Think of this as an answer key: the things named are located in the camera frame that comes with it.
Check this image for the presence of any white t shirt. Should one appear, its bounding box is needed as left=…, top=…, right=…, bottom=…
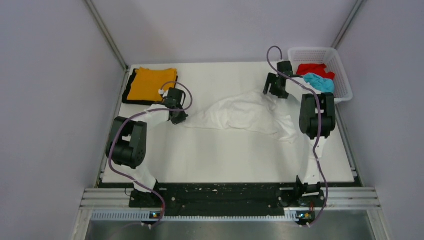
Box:
left=183, top=90, right=297, bottom=143

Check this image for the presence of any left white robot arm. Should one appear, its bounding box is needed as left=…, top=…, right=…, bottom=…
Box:
left=105, top=87, right=192, bottom=210

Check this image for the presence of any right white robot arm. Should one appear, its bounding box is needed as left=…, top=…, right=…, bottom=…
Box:
left=263, top=61, right=336, bottom=208

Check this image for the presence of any folded orange t shirt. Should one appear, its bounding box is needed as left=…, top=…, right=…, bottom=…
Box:
left=127, top=67, right=178, bottom=103

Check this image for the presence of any teal t shirt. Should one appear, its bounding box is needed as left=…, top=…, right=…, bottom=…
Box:
left=303, top=73, right=335, bottom=94

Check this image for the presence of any red t shirt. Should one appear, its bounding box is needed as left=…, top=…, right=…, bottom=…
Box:
left=296, top=63, right=336, bottom=80

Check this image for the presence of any folded black t shirt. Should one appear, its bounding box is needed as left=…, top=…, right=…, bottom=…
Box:
left=121, top=68, right=179, bottom=107

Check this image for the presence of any white plastic basket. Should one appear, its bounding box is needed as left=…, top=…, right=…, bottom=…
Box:
left=287, top=47, right=353, bottom=104

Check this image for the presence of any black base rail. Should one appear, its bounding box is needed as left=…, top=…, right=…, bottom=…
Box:
left=129, top=183, right=325, bottom=217

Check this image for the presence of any white slotted cable duct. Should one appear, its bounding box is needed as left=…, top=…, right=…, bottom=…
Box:
left=91, top=209, right=312, bottom=222

